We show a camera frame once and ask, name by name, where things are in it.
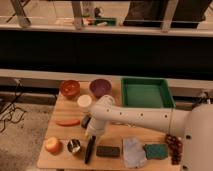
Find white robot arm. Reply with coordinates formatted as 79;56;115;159
86;95;213;171

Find purple bowl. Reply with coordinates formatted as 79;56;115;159
89;79;112;98

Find red bowl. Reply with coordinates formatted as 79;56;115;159
59;80;80;98

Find dark green scouring pad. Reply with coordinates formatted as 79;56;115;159
96;146;120;157

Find metal can lying down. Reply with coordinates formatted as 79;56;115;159
81;115;91;129

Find small metal cup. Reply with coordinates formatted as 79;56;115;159
67;139;81;154

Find white cup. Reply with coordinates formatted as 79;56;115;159
77;95;92;113

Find orange carrot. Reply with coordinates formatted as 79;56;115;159
55;119;80;127

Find grey blue cloth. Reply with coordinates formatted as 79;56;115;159
123;137;147;169

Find red yellow apple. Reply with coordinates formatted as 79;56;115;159
45;137;61;154

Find green sponge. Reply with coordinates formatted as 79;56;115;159
144;144;168;159

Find green plastic tray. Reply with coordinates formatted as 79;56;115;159
121;78;175;108

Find bunch of red grapes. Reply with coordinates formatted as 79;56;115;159
165;134;183;165

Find green box on shelf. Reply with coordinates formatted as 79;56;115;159
94;18;117;26

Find black floor cables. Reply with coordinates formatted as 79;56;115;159
0;79;28;134

